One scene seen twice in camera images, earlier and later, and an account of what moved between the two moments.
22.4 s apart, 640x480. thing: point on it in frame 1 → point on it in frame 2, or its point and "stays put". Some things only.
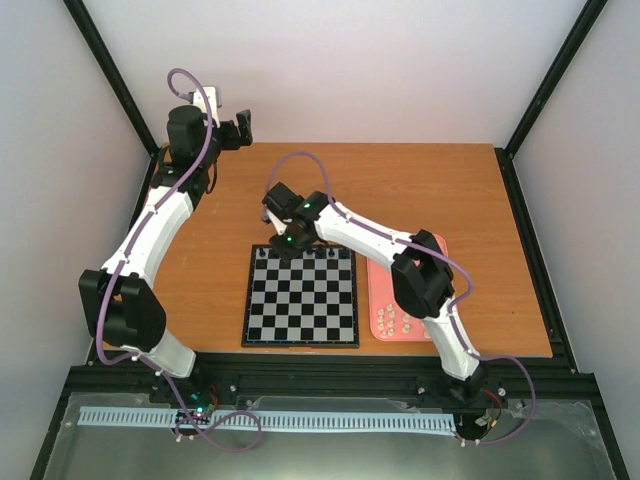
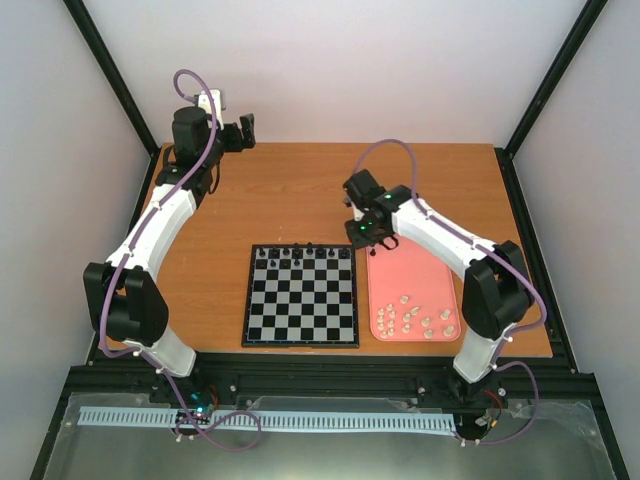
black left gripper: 246,139 stays put
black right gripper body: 293,248 → 366,236
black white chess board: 309,300 stays put
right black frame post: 556,75 stays put
